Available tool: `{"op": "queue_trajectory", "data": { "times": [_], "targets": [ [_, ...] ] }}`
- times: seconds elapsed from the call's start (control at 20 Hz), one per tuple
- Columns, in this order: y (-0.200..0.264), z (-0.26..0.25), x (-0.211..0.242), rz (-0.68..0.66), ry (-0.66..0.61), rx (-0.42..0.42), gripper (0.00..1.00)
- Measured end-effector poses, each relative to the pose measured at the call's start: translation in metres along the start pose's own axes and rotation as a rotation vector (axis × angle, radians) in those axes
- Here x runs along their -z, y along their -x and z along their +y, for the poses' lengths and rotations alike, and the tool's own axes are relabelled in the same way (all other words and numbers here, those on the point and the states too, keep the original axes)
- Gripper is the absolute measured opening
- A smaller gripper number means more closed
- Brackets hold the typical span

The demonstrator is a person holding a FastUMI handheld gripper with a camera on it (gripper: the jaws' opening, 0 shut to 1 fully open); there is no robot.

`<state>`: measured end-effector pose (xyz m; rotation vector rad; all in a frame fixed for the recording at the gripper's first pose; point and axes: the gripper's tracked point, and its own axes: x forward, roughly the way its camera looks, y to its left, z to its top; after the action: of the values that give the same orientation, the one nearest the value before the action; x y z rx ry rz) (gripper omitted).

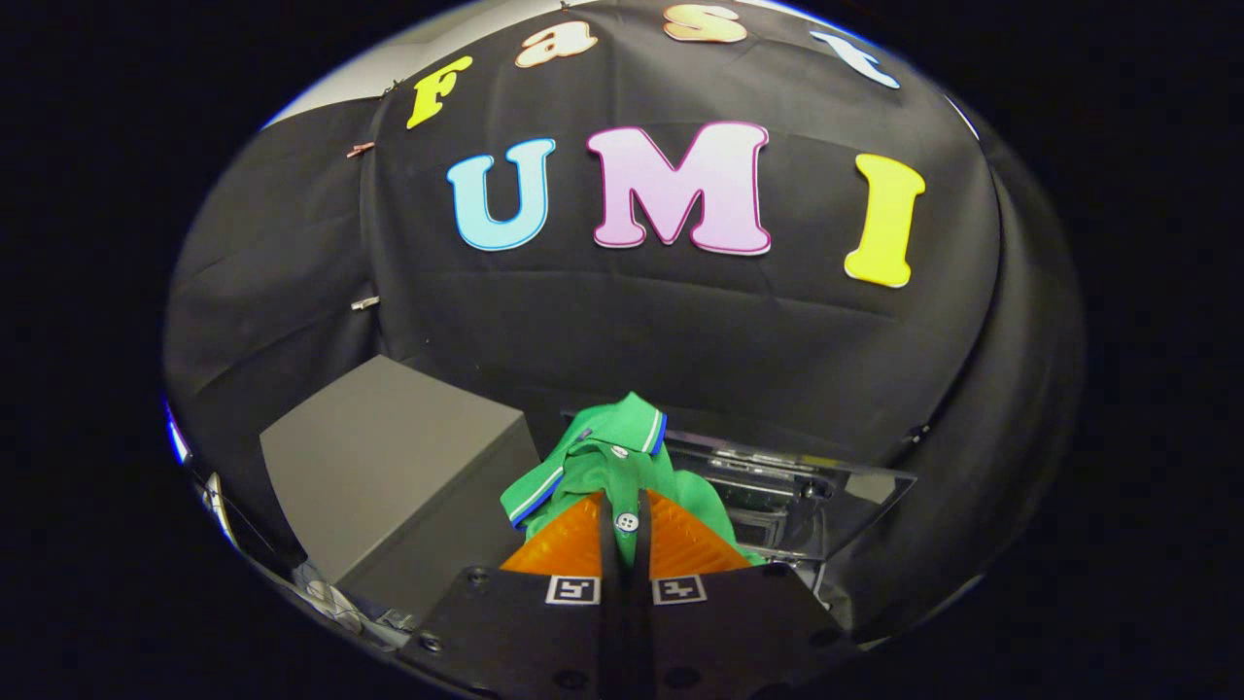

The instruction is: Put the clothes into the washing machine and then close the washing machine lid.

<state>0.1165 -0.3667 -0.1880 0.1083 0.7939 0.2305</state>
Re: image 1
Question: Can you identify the green polo shirt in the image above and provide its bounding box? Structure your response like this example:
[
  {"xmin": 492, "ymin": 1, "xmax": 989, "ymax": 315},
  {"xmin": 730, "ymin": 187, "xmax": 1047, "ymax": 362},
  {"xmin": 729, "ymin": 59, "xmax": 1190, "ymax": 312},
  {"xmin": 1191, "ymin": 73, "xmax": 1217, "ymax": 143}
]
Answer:
[{"xmin": 501, "ymin": 392, "xmax": 765, "ymax": 570}]

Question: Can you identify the washing machine with dark lid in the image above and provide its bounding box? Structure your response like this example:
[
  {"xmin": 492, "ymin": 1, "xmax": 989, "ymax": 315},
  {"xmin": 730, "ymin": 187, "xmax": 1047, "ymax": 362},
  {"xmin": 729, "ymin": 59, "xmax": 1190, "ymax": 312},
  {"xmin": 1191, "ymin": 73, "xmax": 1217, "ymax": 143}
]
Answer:
[{"xmin": 562, "ymin": 408, "xmax": 917, "ymax": 633}]

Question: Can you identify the grey box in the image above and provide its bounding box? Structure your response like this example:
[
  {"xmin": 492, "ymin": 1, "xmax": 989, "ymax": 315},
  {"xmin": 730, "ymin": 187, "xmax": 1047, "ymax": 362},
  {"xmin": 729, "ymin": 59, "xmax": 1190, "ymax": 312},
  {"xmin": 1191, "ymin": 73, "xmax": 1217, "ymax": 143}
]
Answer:
[{"xmin": 259, "ymin": 355, "xmax": 542, "ymax": 623}]

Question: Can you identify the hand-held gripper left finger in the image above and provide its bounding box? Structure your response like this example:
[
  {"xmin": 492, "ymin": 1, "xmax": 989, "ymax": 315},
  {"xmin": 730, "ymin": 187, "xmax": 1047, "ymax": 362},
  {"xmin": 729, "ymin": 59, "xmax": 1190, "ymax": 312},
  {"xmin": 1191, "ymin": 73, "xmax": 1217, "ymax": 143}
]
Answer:
[{"xmin": 397, "ymin": 491, "xmax": 624, "ymax": 700}]

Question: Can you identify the black backdrop cloth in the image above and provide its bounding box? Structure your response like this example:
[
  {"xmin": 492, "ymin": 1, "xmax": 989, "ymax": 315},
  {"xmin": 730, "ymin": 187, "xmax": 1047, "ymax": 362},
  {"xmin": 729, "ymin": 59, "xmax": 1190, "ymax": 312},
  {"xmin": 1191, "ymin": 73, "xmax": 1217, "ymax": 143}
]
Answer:
[{"xmin": 163, "ymin": 0, "xmax": 1088, "ymax": 643}]

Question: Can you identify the white grey crumpled item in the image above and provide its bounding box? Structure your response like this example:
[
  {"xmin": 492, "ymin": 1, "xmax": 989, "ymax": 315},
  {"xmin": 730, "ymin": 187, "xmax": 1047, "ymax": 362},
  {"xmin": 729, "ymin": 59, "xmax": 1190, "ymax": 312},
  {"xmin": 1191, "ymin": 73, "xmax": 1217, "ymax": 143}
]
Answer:
[{"xmin": 292, "ymin": 559, "xmax": 421, "ymax": 650}]

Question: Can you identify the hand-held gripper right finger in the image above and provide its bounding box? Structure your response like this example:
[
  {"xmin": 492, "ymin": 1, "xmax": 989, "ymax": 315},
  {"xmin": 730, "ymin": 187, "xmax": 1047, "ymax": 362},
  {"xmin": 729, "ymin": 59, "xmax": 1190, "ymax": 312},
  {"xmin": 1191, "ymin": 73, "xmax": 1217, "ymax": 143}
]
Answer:
[{"xmin": 623, "ymin": 489, "xmax": 862, "ymax": 700}]

